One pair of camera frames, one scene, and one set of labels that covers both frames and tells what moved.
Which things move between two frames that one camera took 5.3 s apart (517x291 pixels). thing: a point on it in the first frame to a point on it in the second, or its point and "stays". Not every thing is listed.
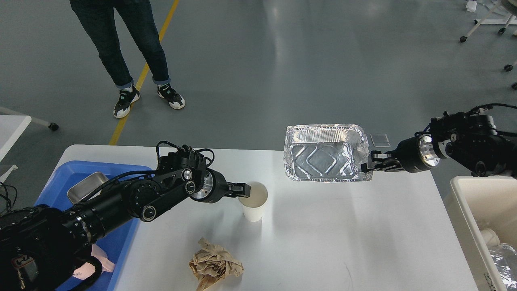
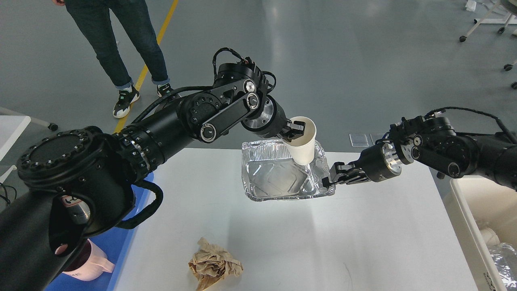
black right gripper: x=416 y=154 to x=379 y=161
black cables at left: x=10 y=199 stays
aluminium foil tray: x=325 y=153 to x=269 y=173
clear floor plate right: x=380 y=140 stays
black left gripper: x=213 y=185 to x=272 y=122
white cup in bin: x=490 y=237 stays
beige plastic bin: x=476 y=203 stays
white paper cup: x=253 y=206 to x=302 y=148
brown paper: x=211 y=264 stays
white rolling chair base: x=511 y=20 stays
